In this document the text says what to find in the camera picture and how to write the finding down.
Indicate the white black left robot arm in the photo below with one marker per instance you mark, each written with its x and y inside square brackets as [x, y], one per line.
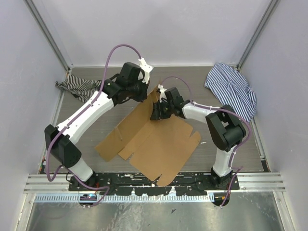
[61, 140]

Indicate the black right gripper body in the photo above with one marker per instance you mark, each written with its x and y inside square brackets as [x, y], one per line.
[164, 109]

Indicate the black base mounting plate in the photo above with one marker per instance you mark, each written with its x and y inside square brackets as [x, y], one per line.
[185, 183]

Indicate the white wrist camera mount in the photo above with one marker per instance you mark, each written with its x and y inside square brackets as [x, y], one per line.
[146, 69]
[161, 90]

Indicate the aluminium rail beam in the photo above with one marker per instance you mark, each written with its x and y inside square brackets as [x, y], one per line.
[249, 181]

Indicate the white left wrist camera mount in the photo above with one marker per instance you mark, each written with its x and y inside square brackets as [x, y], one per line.
[146, 69]

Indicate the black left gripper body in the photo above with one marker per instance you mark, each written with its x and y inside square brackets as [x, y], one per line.
[138, 91]

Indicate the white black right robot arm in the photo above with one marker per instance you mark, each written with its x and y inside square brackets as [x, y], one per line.
[225, 128]

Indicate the black white striped cloth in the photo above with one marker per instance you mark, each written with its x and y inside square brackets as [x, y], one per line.
[82, 89]

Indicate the aluminium corner post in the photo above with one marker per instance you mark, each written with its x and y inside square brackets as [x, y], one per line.
[49, 36]
[258, 31]

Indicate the white slotted cable duct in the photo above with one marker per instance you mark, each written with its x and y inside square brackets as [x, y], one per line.
[80, 198]

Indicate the brown cardboard box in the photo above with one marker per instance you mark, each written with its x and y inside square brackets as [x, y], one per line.
[157, 149]

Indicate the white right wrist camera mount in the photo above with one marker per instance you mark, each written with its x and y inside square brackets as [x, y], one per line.
[161, 90]

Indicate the blue white striped cloth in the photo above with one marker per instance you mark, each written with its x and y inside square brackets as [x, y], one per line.
[231, 88]

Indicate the left aluminium corner post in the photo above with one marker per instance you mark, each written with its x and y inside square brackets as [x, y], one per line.
[49, 36]

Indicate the right aluminium corner post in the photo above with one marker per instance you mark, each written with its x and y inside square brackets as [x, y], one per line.
[258, 31]

